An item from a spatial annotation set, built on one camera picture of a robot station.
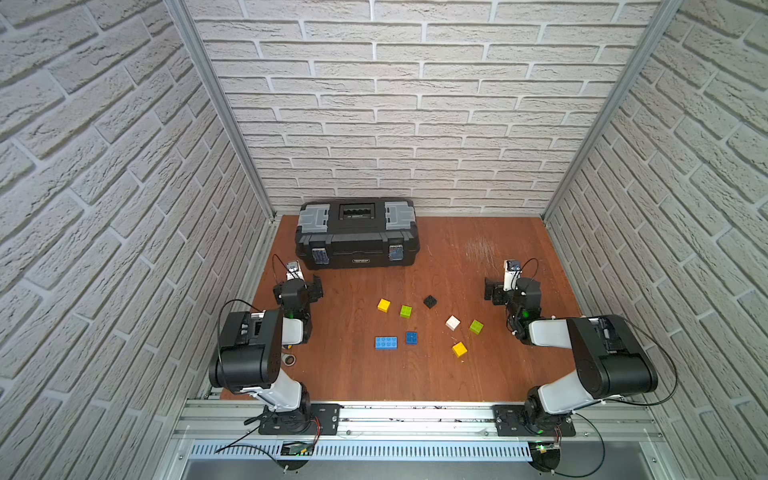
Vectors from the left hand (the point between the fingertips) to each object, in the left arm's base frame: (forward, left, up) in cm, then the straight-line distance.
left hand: (301, 273), depth 94 cm
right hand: (-1, -66, 0) cm, 66 cm away
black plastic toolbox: (+9, -18, +10) cm, 22 cm away
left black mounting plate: (-40, -11, -6) cm, 42 cm away
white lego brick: (-15, -48, -5) cm, 51 cm away
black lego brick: (-7, -42, -6) cm, 43 cm away
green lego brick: (-11, -33, -6) cm, 36 cm away
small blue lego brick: (-20, -35, -5) cm, 41 cm away
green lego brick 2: (-16, -55, -5) cm, 58 cm away
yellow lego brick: (-9, -26, -5) cm, 28 cm away
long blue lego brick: (-21, -28, -5) cm, 35 cm away
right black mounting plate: (-41, -59, -6) cm, 72 cm away
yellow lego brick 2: (-23, -49, -5) cm, 54 cm away
